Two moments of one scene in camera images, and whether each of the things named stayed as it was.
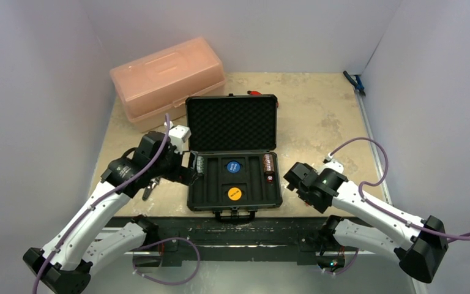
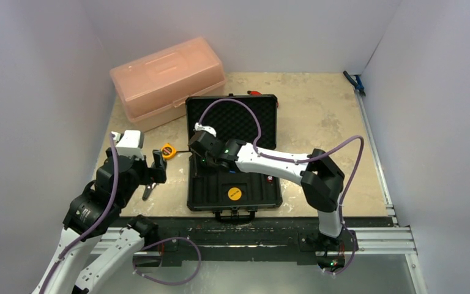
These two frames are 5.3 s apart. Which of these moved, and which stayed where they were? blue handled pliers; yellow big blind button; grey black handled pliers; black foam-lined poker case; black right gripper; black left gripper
Moved: black right gripper; black left gripper
Stayed: black foam-lined poker case; yellow big blind button; blue handled pliers; grey black handled pliers
